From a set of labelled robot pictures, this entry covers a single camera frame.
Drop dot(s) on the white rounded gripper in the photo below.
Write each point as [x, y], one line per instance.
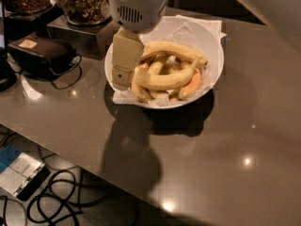
[139, 12]

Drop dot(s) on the curved yellow banana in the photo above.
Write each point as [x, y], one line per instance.
[166, 81]

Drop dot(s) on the back long yellow banana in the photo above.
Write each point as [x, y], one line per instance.
[159, 47]

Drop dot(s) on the middle short yellow banana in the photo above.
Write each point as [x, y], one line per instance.
[157, 65]

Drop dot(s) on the lower left yellow banana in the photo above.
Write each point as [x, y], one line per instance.
[141, 93]

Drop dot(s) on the white round bowl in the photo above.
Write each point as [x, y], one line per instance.
[182, 60]

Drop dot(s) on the orange-tinted right banana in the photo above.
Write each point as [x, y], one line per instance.
[195, 83]

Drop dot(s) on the glass jar of granola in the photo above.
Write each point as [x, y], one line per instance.
[85, 12]

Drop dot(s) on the white paper napkin liner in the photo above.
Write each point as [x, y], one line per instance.
[202, 35]

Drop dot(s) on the dark stand left edge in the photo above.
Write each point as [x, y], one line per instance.
[7, 76]

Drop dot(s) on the blue object on floor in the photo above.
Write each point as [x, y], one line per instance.
[7, 156]

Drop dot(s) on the steel pedestal block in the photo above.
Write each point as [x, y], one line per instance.
[89, 41]

